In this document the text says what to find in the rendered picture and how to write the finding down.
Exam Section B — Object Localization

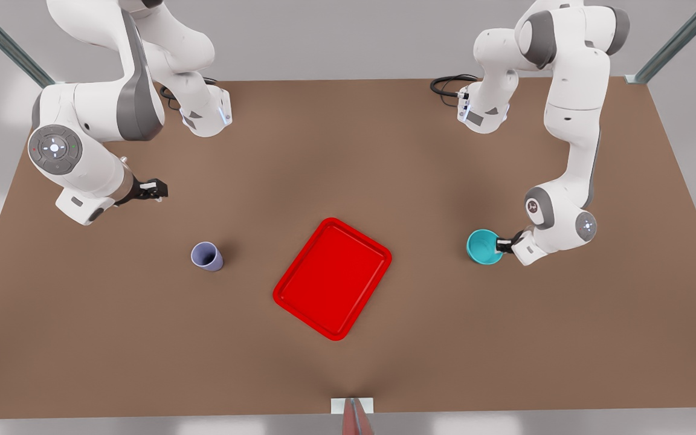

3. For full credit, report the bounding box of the silver frame post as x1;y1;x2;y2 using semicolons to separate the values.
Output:
624;0;696;85
330;397;375;435
0;0;56;89

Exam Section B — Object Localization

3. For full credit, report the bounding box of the red rectangular tray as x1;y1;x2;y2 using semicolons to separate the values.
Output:
272;217;393;342

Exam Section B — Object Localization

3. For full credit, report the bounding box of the black cable loop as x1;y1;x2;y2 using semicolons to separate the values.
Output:
430;74;482;110
159;77;219;113

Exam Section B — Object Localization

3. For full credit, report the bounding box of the lavender cup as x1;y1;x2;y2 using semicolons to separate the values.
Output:
190;242;225;272

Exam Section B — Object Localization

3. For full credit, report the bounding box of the teal bowl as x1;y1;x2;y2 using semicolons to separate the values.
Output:
466;229;506;266

